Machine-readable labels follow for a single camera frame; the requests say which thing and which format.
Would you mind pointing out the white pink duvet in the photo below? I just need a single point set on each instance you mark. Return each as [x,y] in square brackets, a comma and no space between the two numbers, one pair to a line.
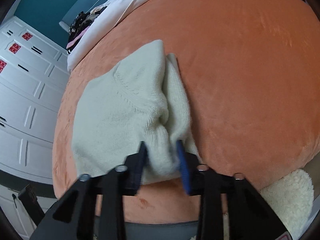
[114,13]

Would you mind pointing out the dark clothes pile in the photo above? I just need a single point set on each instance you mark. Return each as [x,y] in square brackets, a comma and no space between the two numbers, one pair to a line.
[80,25]

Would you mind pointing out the white panelled wardrobe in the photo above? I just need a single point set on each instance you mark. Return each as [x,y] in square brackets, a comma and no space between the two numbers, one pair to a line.
[33,79]

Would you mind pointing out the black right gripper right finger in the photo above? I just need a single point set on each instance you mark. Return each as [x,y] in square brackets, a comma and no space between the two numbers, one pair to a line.
[230,206]

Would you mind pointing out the white fluffy rug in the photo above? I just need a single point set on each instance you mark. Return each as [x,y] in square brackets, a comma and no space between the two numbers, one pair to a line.
[291,198]

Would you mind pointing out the cream knitted sweater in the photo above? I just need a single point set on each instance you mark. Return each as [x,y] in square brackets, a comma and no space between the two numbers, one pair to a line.
[141,100]

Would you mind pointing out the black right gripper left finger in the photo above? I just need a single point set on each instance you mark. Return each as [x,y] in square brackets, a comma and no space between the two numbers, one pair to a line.
[73,215]

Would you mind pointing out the orange velvet bed cover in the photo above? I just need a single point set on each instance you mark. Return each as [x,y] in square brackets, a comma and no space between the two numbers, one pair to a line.
[251,72]

